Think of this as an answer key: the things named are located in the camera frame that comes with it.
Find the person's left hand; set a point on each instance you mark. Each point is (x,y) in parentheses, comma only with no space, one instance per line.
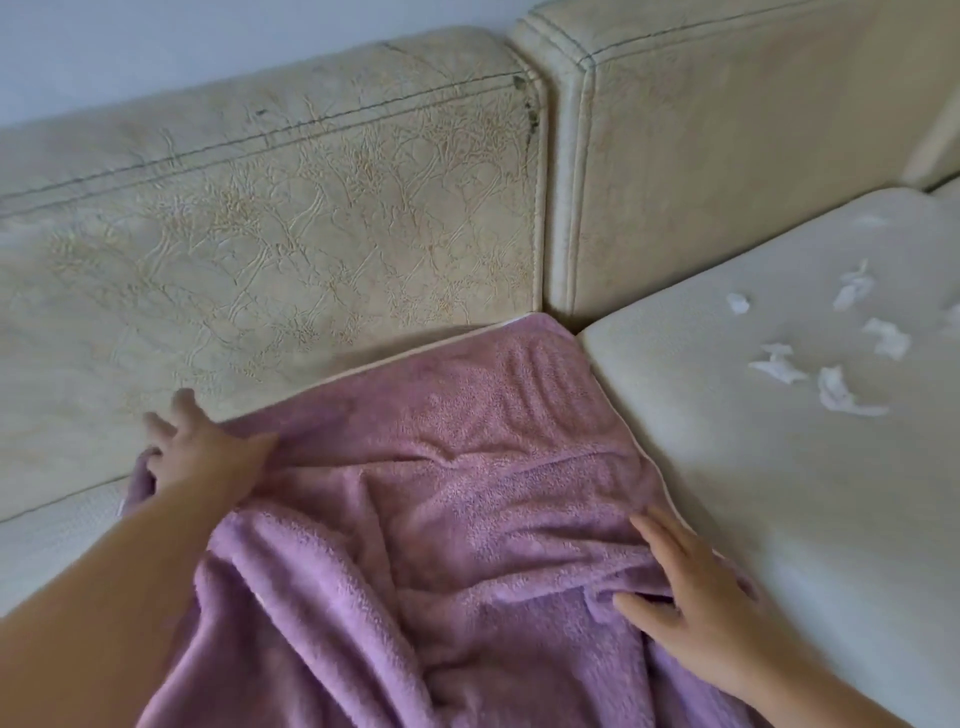
(206,461)

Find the person's right hand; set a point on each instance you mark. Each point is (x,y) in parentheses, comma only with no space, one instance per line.
(709,607)

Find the person's left middle finger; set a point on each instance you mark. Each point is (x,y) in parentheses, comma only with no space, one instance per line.
(157,429)

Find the person's left thumb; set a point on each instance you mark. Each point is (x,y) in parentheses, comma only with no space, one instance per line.
(253,451)

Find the person's right thumb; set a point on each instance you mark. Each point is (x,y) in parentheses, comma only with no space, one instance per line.
(643,611)

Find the purple fleece towel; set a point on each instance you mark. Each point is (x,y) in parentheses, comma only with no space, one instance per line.
(450,510)

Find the person's right forearm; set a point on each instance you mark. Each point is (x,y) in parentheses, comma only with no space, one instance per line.
(810,690)

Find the person's left forearm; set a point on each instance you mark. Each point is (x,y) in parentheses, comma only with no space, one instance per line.
(112,607)

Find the cream sofa seat cushion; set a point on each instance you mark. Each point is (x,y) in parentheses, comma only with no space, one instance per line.
(810,480)
(52,536)

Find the cracked cream leather back cushion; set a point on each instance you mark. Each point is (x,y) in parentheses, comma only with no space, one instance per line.
(285,255)

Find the scattered white tissue scraps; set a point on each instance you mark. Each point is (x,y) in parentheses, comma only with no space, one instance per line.
(840,375)

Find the smooth cream leather back cushion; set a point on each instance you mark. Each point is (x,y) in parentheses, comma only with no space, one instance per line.
(735,135)

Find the cream leather sofa armrest cushion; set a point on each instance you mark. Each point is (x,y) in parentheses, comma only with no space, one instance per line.
(937,142)

